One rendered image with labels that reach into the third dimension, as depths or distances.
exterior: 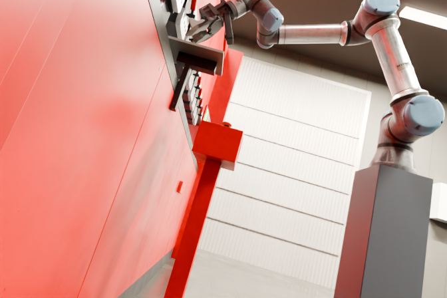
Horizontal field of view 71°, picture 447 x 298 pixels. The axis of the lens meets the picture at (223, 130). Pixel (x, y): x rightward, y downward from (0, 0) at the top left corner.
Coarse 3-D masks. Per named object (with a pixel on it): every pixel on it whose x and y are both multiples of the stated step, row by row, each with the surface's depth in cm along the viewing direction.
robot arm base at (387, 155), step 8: (384, 144) 110; (392, 144) 108; (400, 144) 107; (376, 152) 112; (384, 152) 109; (392, 152) 107; (400, 152) 106; (408, 152) 107; (376, 160) 109; (384, 160) 107; (392, 160) 105; (400, 160) 105; (408, 160) 105; (400, 168) 103; (408, 168) 103
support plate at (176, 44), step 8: (176, 40) 107; (184, 40) 108; (176, 48) 113; (184, 48) 111; (192, 48) 109; (200, 48) 108; (208, 48) 107; (176, 56) 119; (200, 56) 113; (208, 56) 112; (216, 56) 110; (216, 72) 122
